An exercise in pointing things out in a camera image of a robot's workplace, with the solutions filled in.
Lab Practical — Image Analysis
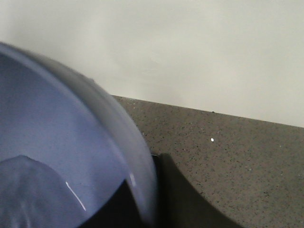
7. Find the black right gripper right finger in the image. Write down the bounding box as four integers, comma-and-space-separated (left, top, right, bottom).
152, 153, 242, 228

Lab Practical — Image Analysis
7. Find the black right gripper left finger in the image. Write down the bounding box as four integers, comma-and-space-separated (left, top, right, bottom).
81, 181, 147, 228

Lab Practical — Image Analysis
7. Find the light blue plastic bowl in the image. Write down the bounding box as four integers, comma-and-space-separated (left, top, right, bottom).
0, 43, 158, 228

